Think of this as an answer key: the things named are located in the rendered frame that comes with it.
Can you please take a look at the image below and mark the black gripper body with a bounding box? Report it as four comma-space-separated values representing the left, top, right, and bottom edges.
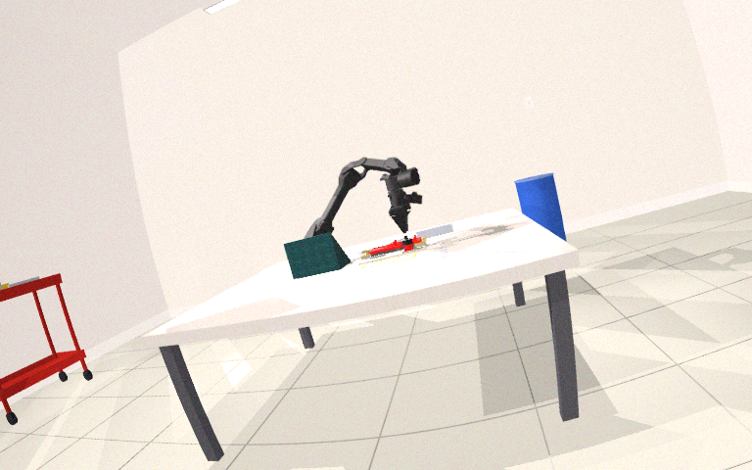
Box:
388, 188, 411, 216

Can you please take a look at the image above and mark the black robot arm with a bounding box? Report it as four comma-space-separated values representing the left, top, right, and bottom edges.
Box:
304, 158, 423, 238

